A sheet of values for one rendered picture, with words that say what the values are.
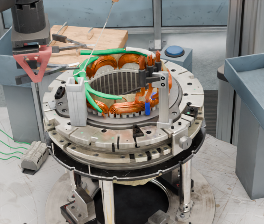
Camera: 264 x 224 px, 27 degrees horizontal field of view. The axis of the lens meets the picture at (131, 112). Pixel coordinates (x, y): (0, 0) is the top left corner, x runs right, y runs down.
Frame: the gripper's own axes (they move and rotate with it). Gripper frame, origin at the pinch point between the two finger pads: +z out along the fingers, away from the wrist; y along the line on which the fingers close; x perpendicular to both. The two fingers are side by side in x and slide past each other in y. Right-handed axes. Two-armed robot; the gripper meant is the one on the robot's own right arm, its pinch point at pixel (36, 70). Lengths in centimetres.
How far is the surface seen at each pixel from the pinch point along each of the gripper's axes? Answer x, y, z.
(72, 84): 6.3, 8.8, -1.5
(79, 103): 7.2, 9.3, 2.4
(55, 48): 3.4, -23.0, 8.3
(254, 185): 45, 3, 34
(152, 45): 59, -219, 119
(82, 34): 10.1, -34.4, 11.1
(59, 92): 3.6, -1.3, 6.3
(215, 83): 87, -168, 119
